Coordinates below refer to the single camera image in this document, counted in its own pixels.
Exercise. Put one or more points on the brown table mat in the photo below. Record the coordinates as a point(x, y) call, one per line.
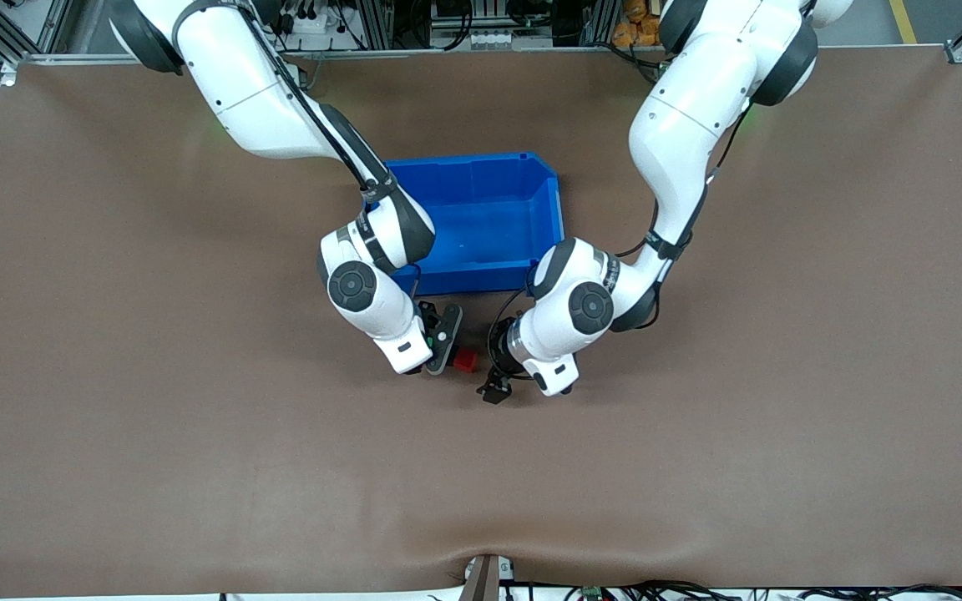
point(481, 467)

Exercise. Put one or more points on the orange snack bag pile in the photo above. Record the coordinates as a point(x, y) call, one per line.
point(638, 25)

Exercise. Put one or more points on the blue plastic storage bin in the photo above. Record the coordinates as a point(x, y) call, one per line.
point(489, 217)

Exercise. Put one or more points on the red cube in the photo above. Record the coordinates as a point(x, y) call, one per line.
point(466, 361)

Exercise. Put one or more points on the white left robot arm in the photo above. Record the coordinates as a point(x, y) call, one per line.
point(698, 125)

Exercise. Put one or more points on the white power strip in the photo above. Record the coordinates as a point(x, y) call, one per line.
point(491, 38)

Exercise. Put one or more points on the small green connector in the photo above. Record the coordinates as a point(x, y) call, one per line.
point(591, 593)

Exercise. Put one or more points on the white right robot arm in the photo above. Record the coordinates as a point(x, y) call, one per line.
point(255, 92)

